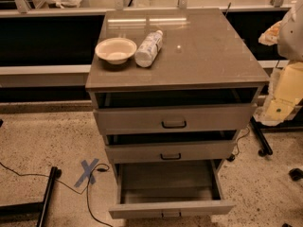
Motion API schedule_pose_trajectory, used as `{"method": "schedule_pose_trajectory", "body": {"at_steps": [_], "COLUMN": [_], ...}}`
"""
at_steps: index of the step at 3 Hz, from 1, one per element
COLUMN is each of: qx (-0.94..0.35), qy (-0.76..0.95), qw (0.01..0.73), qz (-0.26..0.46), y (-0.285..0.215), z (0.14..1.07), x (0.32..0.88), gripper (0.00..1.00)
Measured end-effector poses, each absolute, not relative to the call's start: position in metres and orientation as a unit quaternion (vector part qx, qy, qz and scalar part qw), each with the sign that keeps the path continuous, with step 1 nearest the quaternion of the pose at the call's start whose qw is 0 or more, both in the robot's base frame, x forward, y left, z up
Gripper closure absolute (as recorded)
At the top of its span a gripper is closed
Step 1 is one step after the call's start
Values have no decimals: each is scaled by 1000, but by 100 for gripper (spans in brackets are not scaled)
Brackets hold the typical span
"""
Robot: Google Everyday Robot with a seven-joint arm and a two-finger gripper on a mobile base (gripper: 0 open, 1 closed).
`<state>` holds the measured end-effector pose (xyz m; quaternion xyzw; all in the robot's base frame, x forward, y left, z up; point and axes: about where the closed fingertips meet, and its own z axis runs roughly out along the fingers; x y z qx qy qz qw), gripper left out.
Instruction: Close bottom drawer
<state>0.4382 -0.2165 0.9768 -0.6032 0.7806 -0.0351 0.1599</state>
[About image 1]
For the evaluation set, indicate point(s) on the grey drawer cabinet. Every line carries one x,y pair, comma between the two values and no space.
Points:
201,50

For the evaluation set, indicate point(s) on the grey drawer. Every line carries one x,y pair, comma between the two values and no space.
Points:
172,146
169,190
175,110

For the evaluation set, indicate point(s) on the black stand leg right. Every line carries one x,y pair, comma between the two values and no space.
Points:
265,148

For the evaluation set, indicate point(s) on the grey middle drawer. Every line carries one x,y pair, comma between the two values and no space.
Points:
172,146

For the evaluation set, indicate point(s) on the black stand leg left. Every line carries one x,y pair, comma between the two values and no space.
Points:
37,211

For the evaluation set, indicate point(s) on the white paper bowl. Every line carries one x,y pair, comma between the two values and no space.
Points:
115,50

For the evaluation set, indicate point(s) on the black stand leg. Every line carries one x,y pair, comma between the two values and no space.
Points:
37,211
265,148

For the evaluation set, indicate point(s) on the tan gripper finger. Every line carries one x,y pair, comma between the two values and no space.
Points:
270,36

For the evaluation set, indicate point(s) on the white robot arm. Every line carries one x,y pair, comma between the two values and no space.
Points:
290,37

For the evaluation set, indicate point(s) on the grey bottom drawer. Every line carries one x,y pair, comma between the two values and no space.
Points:
169,190

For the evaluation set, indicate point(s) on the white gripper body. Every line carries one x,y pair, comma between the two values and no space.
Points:
292,38

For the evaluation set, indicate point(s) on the blue tape cross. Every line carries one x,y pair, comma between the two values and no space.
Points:
87,169

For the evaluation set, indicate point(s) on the black caster wheel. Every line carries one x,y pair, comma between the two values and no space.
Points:
296,174

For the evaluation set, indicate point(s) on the clear plastic water bottle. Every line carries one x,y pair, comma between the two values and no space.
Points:
148,50

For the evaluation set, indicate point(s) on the grey top drawer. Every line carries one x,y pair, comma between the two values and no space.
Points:
175,110

